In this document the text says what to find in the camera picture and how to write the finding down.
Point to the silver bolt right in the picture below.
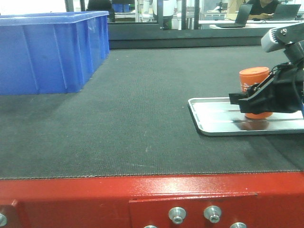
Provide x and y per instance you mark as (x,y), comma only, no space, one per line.
(212,213)

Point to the red conveyor frame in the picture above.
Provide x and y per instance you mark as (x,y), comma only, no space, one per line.
(260,200)

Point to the orange cylindrical capacitor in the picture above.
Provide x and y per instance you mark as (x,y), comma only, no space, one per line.
(252,76)

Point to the silver metal tray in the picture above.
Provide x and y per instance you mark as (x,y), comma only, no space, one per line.
(216,116)

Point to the black laptop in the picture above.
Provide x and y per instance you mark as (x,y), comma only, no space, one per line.
(241,19)

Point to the person in black shirt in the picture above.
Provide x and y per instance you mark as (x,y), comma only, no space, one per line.
(262,9)

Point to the large blue plastic crate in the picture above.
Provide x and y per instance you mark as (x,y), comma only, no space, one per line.
(50,53)

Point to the silver bolt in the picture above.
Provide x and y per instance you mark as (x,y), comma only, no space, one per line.
(212,213)
(177,215)

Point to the black conveyor belt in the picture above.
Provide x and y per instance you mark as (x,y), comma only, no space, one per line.
(132,118)

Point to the silver bolt left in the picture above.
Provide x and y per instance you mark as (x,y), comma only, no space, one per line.
(177,215)

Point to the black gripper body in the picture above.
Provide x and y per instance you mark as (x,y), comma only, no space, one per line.
(285,94)

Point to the grey laptop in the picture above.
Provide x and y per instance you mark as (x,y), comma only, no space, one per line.
(286,12)

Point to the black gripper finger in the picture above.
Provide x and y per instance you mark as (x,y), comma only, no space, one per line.
(259,98)

